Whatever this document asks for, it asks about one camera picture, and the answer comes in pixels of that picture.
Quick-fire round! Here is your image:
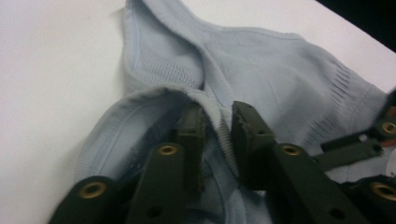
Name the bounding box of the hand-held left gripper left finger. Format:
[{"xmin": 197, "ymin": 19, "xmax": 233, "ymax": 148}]
[{"xmin": 125, "ymin": 102, "xmax": 208, "ymax": 224}]

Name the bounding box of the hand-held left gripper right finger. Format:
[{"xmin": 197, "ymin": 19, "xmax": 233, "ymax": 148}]
[{"xmin": 231, "ymin": 100, "xmax": 372, "ymax": 224}]

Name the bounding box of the light blue shirt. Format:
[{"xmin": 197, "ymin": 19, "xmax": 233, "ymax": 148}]
[{"xmin": 73, "ymin": 0, "xmax": 396, "ymax": 224}]

